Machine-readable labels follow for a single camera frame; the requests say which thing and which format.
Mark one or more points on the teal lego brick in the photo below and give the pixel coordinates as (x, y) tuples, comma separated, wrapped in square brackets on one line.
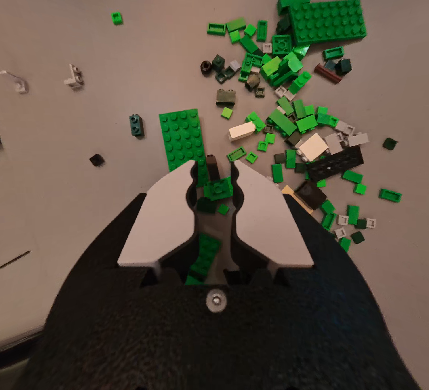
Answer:
[(136, 126)]

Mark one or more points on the grey lego bracket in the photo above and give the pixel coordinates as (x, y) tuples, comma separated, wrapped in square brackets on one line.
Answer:
[(74, 79)]

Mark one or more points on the clear lego piece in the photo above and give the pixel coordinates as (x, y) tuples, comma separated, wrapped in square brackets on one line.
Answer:
[(20, 86)]

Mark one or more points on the pile of green lego pieces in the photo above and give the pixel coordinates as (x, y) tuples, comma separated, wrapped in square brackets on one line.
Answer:
[(281, 71)]

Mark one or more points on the small black lego tile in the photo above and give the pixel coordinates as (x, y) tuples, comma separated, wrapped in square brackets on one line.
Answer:
[(97, 160)]

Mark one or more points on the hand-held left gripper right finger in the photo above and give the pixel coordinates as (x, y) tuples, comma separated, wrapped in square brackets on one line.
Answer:
[(268, 225)]

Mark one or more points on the long green lego plate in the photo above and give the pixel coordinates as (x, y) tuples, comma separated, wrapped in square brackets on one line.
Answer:
[(181, 138)]

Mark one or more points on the small bright green lego tile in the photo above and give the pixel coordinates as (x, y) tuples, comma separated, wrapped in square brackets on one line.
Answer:
[(117, 18)]

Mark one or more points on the black round lego piece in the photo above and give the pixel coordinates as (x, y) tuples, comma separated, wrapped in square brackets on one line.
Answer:
[(206, 66)]

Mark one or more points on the black lego plate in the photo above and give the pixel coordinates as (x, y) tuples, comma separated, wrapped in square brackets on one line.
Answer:
[(335, 163)]

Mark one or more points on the brown grooved lego tile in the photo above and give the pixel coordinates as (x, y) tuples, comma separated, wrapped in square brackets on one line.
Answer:
[(328, 74)]

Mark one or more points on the small green lego plate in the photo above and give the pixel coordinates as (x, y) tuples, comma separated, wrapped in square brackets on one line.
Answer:
[(206, 249)]

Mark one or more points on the dark brown lego brick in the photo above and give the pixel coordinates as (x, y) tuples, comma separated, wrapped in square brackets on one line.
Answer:
[(213, 167)]

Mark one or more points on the white lego brick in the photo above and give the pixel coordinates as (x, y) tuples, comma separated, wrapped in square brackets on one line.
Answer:
[(241, 131), (313, 148)]

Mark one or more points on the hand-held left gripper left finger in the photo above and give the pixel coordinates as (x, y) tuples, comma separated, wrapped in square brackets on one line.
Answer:
[(161, 222)]

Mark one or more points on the green square lego plate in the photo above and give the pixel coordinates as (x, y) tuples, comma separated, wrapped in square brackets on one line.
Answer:
[(218, 189)]

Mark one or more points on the large green lego plate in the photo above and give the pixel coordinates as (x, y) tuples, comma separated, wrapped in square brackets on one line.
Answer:
[(328, 22)]

